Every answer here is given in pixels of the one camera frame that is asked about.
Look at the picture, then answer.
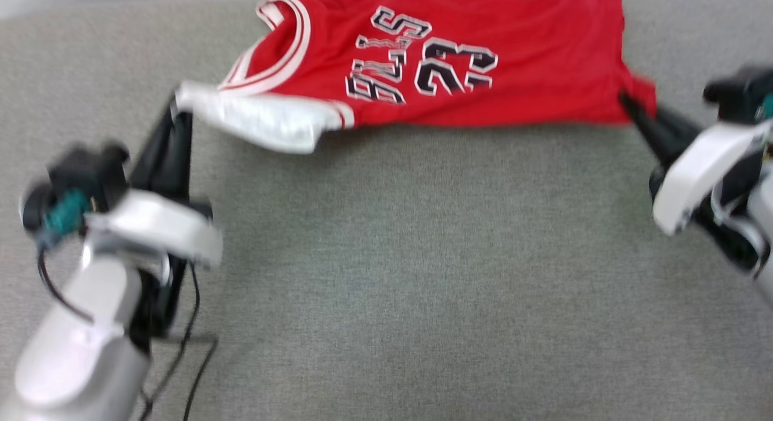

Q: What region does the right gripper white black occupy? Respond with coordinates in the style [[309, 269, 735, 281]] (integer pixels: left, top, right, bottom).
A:
[[618, 92, 773, 278]]

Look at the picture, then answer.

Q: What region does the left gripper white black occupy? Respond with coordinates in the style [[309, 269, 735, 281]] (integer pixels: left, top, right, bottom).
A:
[[21, 95, 223, 337]]

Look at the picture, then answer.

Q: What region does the red white basketball jersey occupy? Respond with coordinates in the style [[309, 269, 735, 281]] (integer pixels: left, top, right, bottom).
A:
[[175, 0, 658, 155]]

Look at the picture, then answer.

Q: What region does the black cable teal connector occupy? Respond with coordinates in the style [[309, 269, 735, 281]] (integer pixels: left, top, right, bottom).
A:
[[35, 190, 98, 324]]

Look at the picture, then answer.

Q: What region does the thin black cable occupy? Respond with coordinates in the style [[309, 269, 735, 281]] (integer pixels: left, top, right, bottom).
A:
[[138, 261, 219, 421]]

